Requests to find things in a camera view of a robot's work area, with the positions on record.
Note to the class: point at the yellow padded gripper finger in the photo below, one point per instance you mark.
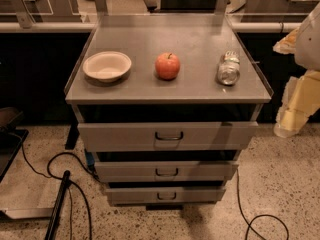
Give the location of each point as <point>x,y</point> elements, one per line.
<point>300,100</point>

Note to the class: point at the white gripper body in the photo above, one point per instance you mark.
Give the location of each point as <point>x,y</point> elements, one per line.
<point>309,47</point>

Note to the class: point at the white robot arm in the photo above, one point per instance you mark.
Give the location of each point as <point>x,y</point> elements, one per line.
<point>307,54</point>

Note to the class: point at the grey drawer cabinet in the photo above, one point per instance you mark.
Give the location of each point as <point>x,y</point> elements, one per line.
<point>195,95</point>

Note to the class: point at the clear plastic bottle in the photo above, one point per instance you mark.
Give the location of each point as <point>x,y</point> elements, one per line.
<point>228,72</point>

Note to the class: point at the red apple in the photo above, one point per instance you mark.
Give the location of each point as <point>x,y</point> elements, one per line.
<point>167,66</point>

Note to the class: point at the white paper bowl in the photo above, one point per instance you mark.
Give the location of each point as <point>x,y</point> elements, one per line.
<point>107,66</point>

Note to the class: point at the black pole on floor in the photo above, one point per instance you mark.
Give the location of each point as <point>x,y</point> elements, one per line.
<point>55,216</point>

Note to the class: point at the black device at left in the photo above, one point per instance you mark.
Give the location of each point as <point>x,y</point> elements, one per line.
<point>11,138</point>

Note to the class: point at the white horizontal rail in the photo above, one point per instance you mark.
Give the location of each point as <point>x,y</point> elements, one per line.
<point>71,27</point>

